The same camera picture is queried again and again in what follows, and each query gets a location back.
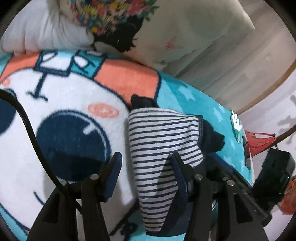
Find navy white striped pants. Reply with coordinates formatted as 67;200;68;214
128;94;225;237

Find red cloth on hanger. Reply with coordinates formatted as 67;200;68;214
243;131;276;158

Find beige curtain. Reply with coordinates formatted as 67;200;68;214
176;1;295;114

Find cartoon print fleece blanket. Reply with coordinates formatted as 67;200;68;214
1;50;253;240

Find floral print cream cushion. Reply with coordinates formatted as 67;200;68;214
58;1;254;69

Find light grey plush toy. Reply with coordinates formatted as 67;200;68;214
0;0;95;55

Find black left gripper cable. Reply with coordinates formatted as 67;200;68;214
0;89;65;193

